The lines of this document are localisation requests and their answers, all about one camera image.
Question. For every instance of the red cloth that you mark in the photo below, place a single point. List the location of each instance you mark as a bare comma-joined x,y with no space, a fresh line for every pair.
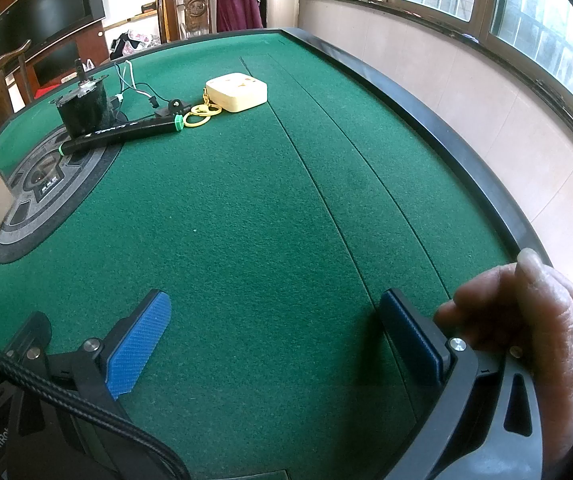
46,91

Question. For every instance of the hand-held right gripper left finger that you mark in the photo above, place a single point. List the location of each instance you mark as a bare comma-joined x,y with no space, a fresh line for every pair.
136,340

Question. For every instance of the white power adapter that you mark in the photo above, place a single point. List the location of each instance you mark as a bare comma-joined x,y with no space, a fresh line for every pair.
236,92

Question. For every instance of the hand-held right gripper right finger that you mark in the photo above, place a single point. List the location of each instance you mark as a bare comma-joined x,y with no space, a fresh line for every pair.
411,340

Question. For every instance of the black cylindrical motor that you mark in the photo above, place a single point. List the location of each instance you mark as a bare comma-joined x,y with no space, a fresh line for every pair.
84,110

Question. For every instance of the person's right hand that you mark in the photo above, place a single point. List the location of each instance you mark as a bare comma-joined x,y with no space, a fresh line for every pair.
531,320

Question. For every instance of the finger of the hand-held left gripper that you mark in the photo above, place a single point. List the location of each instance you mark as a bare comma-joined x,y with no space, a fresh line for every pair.
34,332

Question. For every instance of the carved back wooden chair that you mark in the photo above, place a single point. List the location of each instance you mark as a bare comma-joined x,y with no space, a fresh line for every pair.
196,10

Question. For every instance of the black pen with green cap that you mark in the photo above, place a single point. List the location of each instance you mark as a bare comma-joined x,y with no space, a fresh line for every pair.
121,132

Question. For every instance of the black television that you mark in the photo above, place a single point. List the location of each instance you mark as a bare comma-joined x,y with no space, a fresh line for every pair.
41,10

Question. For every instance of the pile of patterned clothes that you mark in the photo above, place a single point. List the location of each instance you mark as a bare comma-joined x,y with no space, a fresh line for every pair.
131,42

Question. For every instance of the round grey table control panel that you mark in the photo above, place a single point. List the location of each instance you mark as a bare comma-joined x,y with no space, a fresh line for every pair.
21,210

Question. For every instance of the dark wooden armchair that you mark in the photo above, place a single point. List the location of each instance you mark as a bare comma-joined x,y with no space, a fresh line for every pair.
23,80

